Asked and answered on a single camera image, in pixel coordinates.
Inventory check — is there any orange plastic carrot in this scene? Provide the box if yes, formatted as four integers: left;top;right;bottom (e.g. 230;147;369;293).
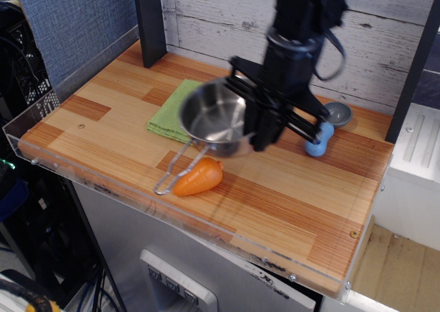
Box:
173;157;223;197

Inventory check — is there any stainless steel pot with handle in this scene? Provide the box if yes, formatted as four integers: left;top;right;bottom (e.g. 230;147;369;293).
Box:
154;78;253;195

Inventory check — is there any dark grey right post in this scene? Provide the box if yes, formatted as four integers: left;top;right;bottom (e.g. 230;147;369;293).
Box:
385;0;439;144

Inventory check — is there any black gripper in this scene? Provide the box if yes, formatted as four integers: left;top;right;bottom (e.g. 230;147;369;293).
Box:
226;38;329;151

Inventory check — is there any green towel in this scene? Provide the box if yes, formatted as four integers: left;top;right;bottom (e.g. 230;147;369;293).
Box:
146;79;202;143

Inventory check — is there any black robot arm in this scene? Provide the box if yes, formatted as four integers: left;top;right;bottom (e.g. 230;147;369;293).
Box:
226;0;348;152

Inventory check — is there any dark grey post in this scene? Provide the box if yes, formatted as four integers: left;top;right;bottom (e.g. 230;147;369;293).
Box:
135;0;167;68
385;0;439;144

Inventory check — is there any yellow object bottom left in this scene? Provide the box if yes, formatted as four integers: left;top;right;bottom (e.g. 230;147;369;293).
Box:
25;297;61;312

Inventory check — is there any black crate with cables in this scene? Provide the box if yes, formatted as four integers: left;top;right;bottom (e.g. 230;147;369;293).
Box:
1;1;52;124

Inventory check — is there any clear acrylic table guard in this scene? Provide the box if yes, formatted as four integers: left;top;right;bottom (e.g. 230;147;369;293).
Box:
7;43;391;296

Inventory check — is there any blue grey ice cream scoop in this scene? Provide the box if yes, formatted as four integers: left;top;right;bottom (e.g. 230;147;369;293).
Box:
305;102;353;157

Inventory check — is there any dark grey left post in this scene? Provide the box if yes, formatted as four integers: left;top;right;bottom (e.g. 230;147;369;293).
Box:
135;0;167;68

